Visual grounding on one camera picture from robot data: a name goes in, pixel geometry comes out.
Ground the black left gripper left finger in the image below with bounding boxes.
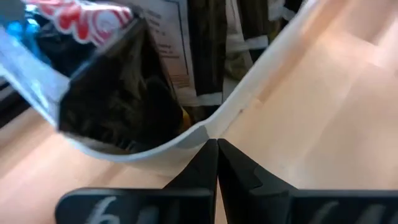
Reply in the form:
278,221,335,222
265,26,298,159
55,138,219,224

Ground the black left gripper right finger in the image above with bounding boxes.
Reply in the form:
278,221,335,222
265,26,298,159
217,138,398,224

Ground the white plastic bin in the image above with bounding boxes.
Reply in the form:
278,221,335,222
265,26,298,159
0,0,321,178

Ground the black aluminium table frame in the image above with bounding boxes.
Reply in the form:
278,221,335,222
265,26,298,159
0,77,32,129

